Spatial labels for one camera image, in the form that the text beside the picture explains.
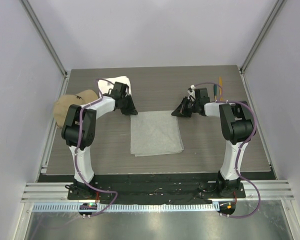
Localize perforated cable duct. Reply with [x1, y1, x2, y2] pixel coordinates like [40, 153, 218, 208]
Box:
[32, 202, 220, 213]

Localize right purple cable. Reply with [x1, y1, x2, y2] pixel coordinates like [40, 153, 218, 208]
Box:
[192, 81, 262, 218]

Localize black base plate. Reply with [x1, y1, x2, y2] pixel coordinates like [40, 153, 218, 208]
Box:
[65, 173, 246, 205]

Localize grey cloth napkin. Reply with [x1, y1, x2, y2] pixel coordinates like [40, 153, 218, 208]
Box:
[130, 110, 184, 157]

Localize yellow wooden knife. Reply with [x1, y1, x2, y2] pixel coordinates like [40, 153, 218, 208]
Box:
[218, 76, 224, 101]

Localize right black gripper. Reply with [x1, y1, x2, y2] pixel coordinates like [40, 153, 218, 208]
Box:
[172, 96, 200, 118]

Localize tan baseball cap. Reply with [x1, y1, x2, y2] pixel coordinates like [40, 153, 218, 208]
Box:
[53, 89, 99, 129]

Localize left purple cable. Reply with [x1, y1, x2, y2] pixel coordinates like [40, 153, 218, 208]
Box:
[73, 78, 119, 218]

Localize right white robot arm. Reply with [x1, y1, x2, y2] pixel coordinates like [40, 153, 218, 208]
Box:
[171, 85, 257, 198]

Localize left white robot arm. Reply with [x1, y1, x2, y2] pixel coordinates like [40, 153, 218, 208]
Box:
[60, 79, 138, 200]

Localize left aluminium frame post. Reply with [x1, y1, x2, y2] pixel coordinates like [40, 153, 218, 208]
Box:
[19, 0, 67, 78]

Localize aluminium frame post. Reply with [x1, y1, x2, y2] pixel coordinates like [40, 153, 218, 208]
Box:
[19, 0, 67, 78]
[239, 0, 287, 75]

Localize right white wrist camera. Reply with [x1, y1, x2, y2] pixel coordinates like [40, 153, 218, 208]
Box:
[187, 85, 196, 102]

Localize right aluminium frame post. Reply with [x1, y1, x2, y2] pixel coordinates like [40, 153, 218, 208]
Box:
[239, 0, 287, 75]

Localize purple cable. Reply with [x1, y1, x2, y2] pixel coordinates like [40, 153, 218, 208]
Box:
[73, 78, 119, 218]
[192, 81, 262, 218]

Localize white folded towel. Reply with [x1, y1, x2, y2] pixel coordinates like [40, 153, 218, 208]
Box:
[98, 76, 132, 95]

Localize green handled wooden spoon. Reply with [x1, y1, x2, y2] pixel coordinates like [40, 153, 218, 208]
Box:
[213, 84, 218, 101]

